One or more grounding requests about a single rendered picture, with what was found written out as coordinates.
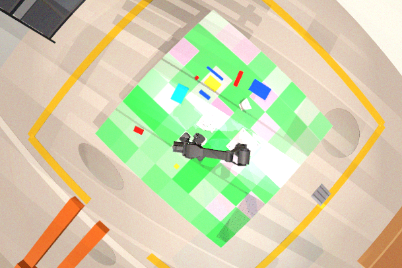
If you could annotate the cyan flat rectangular plate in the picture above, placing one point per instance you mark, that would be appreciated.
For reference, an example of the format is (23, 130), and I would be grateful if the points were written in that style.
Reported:
(179, 93)

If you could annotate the blue rectangular block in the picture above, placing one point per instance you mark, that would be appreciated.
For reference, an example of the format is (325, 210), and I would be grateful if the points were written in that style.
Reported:
(204, 94)

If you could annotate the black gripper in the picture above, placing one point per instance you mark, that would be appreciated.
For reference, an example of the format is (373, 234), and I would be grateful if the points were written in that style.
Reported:
(186, 137)

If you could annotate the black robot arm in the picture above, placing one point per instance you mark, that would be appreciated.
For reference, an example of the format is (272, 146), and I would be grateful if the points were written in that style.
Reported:
(192, 150)

